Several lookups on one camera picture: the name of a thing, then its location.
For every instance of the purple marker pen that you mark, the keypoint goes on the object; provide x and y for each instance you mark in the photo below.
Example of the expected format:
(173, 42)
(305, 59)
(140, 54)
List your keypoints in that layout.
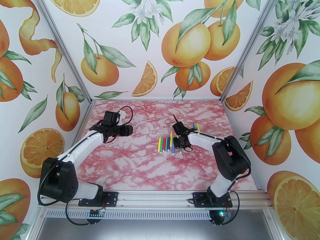
(169, 142)

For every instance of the pink marker pen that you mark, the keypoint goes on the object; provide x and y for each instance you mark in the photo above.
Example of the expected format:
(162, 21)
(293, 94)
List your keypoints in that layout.
(164, 144)

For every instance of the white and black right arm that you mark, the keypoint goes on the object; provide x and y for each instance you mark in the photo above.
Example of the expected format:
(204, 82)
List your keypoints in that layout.
(202, 137)

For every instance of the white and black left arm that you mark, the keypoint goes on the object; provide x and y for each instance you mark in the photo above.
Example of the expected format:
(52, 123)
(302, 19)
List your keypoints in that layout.
(85, 141)

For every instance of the pink marble pattern mat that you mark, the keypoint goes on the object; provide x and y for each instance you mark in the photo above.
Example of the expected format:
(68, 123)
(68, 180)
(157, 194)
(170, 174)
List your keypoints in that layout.
(150, 169)

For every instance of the perforated metal strip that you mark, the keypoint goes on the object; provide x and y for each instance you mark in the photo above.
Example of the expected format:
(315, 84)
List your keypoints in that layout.
(155, 214)

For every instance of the small circuit board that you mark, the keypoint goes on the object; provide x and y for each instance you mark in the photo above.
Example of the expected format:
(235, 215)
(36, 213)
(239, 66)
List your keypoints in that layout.
(227, 213)
(97, 212)

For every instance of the black round unit with LED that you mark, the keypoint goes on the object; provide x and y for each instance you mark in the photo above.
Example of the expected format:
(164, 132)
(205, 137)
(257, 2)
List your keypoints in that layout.
(217, 218)

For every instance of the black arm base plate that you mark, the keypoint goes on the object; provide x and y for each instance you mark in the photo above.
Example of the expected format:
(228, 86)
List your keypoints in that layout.
(112, 199)
(200, 200)

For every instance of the aluminium frame post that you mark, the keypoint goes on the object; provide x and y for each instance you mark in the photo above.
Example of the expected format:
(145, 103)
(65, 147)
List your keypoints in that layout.
(240, 66)
(75, 70)

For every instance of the aluminium front rail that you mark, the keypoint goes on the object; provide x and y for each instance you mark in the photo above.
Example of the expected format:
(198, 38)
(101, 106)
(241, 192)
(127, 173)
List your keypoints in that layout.
(155, 199)

